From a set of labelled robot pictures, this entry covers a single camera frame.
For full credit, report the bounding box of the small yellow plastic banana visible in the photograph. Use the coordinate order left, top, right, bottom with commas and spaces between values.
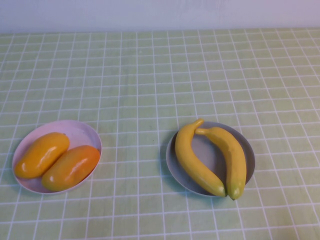
174, 118, 228, 198

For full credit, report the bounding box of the large yellow plastic banana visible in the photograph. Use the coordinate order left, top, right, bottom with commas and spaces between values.
194, 126, 248, 201

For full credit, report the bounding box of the orange-blushed plastic mango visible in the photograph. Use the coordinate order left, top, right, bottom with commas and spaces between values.
41, 144, 101, 193

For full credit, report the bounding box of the yellow plastic mango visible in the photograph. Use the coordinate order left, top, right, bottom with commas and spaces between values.
14, 131, 71, 180

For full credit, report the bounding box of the blue round plate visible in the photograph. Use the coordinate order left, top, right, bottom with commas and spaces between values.
165, 121, 256, 197

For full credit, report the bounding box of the pink round plate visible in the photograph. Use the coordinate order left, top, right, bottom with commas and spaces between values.
11, 119, 103, 195

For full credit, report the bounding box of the green checked tablecloth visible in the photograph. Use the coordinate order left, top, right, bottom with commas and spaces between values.
0, 27, 320, 240

